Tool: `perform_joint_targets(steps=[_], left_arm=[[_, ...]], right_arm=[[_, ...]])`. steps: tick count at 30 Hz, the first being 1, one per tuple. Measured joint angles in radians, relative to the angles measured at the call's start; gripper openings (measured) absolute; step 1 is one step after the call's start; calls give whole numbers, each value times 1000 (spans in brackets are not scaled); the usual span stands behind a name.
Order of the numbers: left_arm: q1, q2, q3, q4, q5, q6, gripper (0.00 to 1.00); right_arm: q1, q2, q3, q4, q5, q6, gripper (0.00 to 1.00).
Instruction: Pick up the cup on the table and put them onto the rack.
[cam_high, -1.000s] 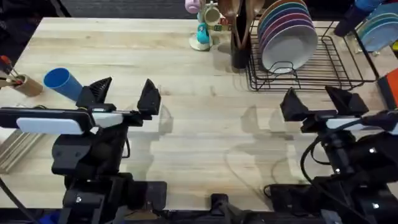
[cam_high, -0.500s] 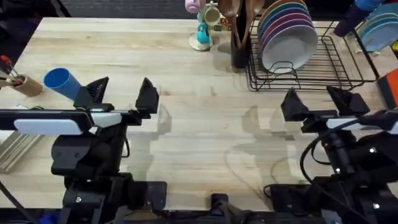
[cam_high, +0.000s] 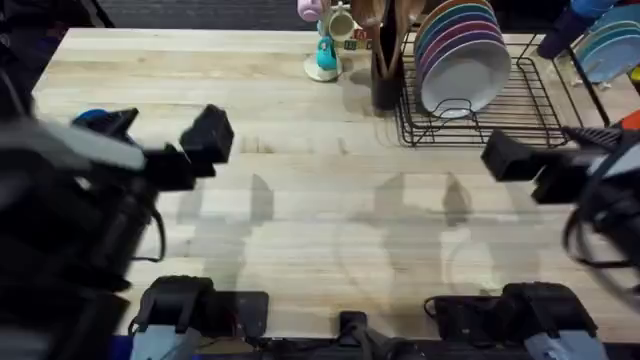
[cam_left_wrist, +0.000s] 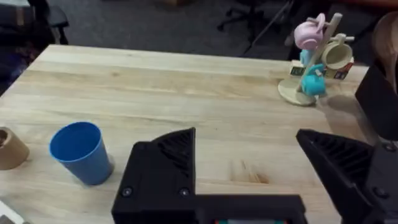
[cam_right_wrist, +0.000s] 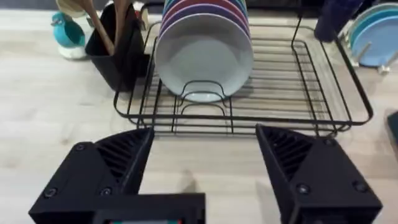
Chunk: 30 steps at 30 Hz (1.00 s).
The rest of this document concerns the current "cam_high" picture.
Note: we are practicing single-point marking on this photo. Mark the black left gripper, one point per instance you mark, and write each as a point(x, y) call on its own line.
point(170, 170)

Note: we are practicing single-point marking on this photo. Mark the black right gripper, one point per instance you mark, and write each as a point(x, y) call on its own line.
point(562, 175)

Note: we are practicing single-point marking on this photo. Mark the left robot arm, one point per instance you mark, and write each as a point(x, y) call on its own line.
point(60, 225)

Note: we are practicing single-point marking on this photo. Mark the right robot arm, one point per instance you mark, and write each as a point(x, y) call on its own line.
point(615, 200)

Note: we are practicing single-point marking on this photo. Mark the orange cup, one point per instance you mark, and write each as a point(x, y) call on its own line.
point(631, 121)

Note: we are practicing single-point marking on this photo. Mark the dark navy cup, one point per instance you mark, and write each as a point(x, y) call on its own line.
point(562, 32)

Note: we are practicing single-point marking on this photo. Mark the bright blue cup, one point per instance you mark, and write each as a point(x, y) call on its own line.
point(592, 7)

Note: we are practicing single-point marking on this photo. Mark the white cup stand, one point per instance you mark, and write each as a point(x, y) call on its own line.
point(320, 74)

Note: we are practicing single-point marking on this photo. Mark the teal cup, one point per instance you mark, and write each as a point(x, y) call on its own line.
point(326, 56)

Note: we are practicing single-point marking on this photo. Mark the pink cup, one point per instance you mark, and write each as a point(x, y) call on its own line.
point(311, 9)

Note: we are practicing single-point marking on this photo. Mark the white cup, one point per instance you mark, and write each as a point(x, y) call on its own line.
point(341, 26)

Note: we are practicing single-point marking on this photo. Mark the white plate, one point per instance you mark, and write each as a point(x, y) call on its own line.
point(465, 80)

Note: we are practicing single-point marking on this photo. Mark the light blue plate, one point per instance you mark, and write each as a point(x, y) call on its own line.
point(620, 30)
point(617, 57)

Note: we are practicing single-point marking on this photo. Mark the lavender plate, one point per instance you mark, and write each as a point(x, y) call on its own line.
point(460, 36)

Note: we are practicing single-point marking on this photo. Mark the magenta plate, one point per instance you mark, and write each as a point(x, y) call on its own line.
point(460, 26)

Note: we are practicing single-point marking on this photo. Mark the dark blue plate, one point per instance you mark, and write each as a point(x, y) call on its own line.
point(460, 17)

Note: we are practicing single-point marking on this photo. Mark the teal plate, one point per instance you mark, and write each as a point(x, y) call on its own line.
point(460, 8)

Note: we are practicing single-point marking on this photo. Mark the orange plate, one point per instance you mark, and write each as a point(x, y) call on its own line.
point(452, 3)

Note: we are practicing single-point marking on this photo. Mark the black utensil holder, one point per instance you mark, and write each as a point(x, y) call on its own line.
point(386, 87)

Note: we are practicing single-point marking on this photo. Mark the wooden spatula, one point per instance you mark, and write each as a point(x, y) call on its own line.
point(407, 20)

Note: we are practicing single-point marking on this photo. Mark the black base box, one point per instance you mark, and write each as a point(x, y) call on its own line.
point(467, 320)
point(237, 315)

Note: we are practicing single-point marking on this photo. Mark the wooden toy blocks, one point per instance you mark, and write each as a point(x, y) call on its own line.
point(358, 40)

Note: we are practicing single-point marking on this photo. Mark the wooden spoon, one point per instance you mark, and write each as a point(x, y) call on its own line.
point(369, 12)

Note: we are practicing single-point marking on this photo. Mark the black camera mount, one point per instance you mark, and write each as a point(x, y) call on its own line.
point(352, 325)

